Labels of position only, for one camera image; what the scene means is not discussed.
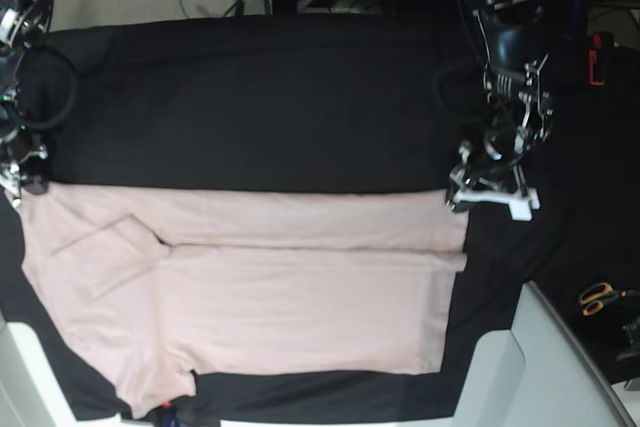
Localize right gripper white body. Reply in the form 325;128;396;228
1;144;49;209

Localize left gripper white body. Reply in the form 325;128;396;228
445;141;541;221

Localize pink T-shirt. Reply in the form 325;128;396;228
18;184;468;417

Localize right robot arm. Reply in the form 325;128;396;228
1;0;78;209

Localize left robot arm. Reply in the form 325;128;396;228
446;0;553;221

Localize white chair right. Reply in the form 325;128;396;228
451;282;635;427

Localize white chair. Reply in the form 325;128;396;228
451;282;635;427
0;309;124;427

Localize red black clamp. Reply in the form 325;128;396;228
588;32;615;87

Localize white chair left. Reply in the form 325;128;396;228
0;309;124;427

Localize orange handled scissors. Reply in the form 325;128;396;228
578;282;639;317

